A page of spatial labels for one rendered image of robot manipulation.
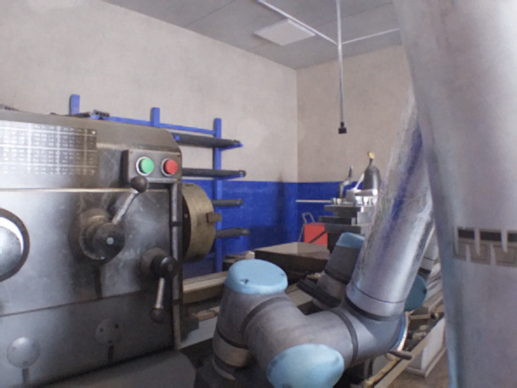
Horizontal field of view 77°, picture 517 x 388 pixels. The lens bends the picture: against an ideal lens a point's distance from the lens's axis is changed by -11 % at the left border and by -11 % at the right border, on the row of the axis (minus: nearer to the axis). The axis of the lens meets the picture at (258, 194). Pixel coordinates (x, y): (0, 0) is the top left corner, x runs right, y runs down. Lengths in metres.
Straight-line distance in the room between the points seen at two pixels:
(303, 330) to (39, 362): 0.47
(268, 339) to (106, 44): 4.29
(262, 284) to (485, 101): 0.37
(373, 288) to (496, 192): 0.30
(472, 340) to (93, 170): 0.63
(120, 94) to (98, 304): 3.87
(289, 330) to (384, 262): 0.15
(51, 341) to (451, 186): 0.66
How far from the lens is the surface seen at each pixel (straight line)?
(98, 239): 0.64
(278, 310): 0.50
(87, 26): 4.56
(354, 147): 5.96
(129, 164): 0.71
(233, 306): 0.54
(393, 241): 0.48
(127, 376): 0.78
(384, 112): 5.81
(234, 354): 0.60
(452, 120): 0.26
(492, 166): 0.25
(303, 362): 0.45
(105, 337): 0.76
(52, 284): 0.69
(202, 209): 1.03
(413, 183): 0.46
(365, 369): 1.40
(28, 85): 4.15
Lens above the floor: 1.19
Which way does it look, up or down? level
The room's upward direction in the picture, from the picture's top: straight up
